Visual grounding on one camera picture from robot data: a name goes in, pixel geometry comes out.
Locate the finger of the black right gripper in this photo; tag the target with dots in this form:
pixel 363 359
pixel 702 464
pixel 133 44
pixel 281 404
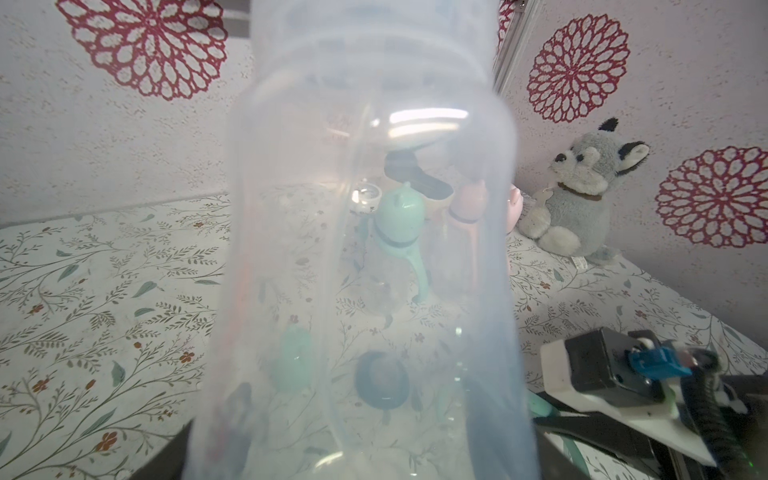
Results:
pixel 606 435

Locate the floral table mat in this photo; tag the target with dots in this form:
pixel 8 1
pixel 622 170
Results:
pixel 105 321

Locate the mint cap with handle ring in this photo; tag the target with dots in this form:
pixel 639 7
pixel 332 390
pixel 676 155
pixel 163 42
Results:
pixel 292 368

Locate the clear bottle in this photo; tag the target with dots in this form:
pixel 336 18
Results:
pixel 337 85

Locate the pink bear cap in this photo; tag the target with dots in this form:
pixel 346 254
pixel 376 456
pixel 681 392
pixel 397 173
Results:
pixel 471 200

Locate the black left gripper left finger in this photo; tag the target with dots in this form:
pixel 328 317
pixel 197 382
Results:
pixel 169 462

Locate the mint bear cap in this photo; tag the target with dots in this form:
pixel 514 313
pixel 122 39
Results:
pixel 400 216

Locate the grey raccoon plush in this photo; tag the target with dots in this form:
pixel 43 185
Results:
pixel 571 218

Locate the white small alarm clock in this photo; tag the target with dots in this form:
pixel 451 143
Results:
pixel 365 198

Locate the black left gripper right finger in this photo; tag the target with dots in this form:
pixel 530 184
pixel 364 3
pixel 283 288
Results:
pixel 553 464

